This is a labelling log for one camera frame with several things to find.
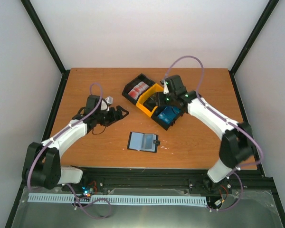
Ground black bin with red cards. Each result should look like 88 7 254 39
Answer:
122 74 155 105

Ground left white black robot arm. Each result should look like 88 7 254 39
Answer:
22 106 129 191

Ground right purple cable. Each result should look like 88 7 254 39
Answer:
165 56 265 212

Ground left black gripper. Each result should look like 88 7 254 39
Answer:
95 105 129 127

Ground light blue slotted cable duct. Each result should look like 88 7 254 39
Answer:
27 193 207 207

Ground stack of red cards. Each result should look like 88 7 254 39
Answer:
128 81 149 100

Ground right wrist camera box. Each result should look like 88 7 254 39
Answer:
165 75 187 96

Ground yellow plastic bin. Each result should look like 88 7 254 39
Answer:
135 83 164 117

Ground stack of blue cards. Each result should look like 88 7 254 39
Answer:
158 106 180 124

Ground black bin with blue cards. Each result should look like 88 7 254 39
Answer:
151 106 184 131

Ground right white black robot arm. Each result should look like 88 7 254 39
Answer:
155 91 254 183

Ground black leather card holder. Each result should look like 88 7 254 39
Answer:
127 132 161 153

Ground black card holders in bin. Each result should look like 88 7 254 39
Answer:
143 92 162 111

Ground black aluminium frame rail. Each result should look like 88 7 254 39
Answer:
21 167 275 190

